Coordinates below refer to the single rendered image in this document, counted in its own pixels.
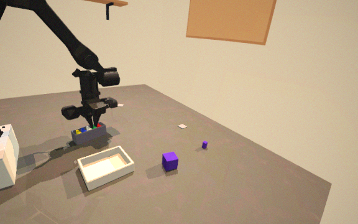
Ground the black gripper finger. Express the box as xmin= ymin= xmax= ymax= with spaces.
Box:
xmin=93 ymin=114 xmax=101 ymax=127
xmin=80 ymin=113 xmax=93 ymax=128

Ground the small purple block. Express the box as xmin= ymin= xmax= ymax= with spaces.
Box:
xmin=202 ymin=141 xmax=208 ymax=149

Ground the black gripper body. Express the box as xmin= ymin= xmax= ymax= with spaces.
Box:
xmin=61 ymin=88 xmax=117 ymax=120

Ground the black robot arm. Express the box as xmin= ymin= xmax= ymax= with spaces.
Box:
xmin=0 ymin=0 xmax=120 ymax=116

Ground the purple cube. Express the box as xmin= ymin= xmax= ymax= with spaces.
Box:
xmin=162 ymin=152 xmax=178 ymax=171

